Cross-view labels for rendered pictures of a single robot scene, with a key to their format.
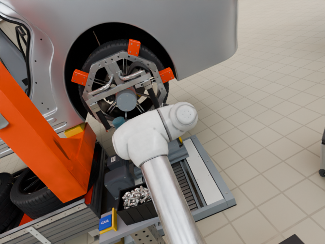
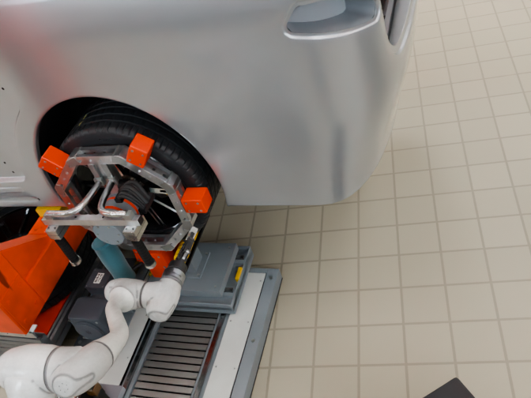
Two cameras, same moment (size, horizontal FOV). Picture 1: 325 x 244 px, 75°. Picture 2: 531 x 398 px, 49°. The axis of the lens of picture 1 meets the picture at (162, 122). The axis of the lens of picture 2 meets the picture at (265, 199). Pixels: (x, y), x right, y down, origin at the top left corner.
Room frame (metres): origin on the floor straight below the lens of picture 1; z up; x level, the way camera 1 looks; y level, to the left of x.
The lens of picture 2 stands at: (0.04, -1.14, 2.27)
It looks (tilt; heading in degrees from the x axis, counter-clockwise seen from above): 42 degrees down; 26
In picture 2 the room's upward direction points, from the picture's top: 20 degrees counter-clockwise
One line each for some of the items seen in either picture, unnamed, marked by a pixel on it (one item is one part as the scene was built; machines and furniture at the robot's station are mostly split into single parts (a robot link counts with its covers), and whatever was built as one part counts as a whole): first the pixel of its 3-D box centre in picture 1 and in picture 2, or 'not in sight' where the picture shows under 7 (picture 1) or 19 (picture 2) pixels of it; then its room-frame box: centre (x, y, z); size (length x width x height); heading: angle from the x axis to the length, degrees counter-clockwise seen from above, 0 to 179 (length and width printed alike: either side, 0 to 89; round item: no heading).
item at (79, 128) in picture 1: (75, 128); (56, 202); (1.61, 0.66, 0.70); 0.14 x 0.14 x 0.05; 89
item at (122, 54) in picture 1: (125, 93); (126, 201); (1.46, 0.16, 0.85); 0.54 x 0.07 x 0.54; 89
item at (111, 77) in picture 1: (98, 81); (70, 191); (1.34, 0.26, 1.03); 0.19 x 0.18 x 0.11; 179
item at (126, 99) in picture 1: (125, 96); (118, 215); (1.39, 0.16, 0.85); 0.21 x 0.14 x 0.14; 179
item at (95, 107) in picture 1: (96, 105); (58, 227); (1.26, 0.33, 0.93); 0.09 x 0.05 x 0.05; 179
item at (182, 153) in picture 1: (158, 152); (197, 276); (1.63, 0.15, 0.13); 0.50 x 0.36 x 0.10; 89
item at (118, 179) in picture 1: (123, 175); (114, 302); (1.38, 0.47, 0.26); 0.42 x 0.18 x 0.35; 179
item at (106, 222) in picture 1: (106, 222); not in sight; (0.80, 0.49, 0.47); 0.07 x 0.07 x 0.02; 89
